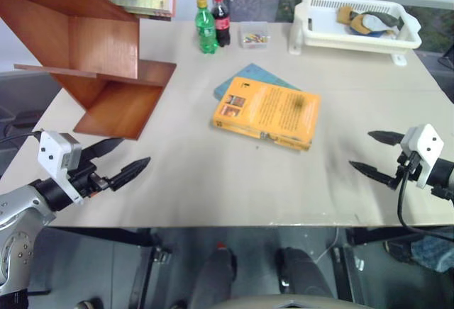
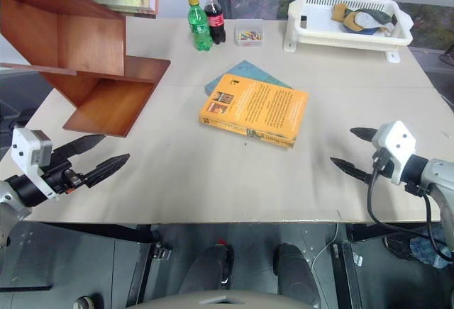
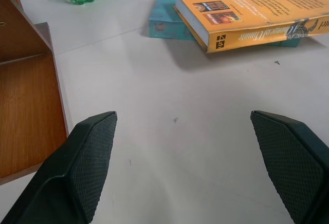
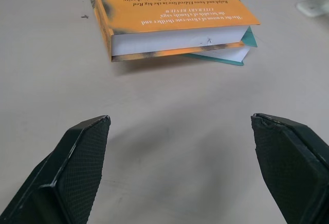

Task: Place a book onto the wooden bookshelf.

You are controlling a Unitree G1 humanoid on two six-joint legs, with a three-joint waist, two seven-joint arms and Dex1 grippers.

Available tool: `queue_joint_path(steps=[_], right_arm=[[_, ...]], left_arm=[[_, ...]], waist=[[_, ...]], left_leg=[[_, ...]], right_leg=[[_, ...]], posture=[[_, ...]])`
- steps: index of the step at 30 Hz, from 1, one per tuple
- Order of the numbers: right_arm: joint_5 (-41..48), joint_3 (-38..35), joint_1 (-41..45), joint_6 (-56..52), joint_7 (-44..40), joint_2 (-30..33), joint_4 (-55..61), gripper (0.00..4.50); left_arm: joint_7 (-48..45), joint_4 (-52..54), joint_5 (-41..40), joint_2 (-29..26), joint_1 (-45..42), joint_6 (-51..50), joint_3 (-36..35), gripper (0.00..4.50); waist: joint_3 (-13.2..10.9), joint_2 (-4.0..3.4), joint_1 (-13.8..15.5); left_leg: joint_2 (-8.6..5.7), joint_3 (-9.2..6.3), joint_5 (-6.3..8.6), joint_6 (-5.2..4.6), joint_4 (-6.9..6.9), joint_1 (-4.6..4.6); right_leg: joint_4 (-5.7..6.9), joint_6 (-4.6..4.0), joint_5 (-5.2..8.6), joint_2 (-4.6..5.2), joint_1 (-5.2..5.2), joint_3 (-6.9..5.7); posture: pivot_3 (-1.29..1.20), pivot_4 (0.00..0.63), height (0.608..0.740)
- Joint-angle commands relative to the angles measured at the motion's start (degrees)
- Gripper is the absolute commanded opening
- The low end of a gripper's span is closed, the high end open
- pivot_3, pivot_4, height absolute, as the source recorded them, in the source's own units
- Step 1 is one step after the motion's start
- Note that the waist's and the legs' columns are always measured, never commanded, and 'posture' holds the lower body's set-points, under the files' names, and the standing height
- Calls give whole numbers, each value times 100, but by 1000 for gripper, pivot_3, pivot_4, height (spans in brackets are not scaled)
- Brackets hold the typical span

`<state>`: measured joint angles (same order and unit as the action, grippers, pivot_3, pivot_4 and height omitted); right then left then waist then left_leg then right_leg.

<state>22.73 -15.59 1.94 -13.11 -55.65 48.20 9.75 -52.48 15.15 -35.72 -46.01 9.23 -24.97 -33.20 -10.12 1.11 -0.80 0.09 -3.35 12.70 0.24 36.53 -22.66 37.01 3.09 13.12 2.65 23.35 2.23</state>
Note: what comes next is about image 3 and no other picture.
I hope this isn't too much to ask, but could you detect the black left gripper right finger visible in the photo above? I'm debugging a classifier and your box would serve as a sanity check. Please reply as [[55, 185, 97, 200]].
[[250, 110, 329, 224]]

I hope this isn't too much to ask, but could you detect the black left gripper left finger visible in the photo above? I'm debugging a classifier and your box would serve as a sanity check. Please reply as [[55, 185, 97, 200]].
[[0, 110, 118, 224]]

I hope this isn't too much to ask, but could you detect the brown wooden bookshelf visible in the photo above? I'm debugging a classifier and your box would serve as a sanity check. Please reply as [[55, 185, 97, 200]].
[[0, 0, 69, 186]]

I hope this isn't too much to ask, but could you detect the orange paperback book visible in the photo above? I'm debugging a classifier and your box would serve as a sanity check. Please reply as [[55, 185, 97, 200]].
[[172, 0, 329, 54]]

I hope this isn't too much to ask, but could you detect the teal hardcover book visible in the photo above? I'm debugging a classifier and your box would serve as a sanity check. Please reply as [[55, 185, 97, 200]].
[[148, 0, 302, 48]]

